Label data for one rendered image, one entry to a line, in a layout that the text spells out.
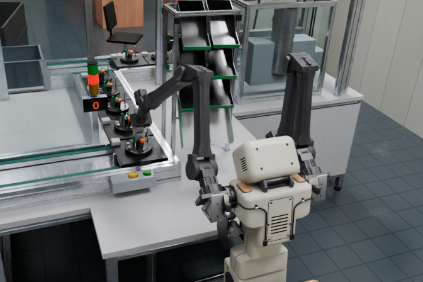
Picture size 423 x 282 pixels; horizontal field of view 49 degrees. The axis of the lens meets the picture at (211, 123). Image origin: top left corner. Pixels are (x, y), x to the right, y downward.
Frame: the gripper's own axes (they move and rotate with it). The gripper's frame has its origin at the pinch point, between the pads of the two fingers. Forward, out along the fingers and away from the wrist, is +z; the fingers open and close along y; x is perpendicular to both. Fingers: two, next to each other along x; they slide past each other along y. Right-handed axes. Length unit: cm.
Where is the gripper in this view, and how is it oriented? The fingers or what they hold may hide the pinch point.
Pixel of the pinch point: (138, 126)
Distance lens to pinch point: 237.8
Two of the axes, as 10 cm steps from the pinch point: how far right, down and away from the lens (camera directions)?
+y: -9.1, 1.5, -3.8
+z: -2.7, 4.7, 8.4
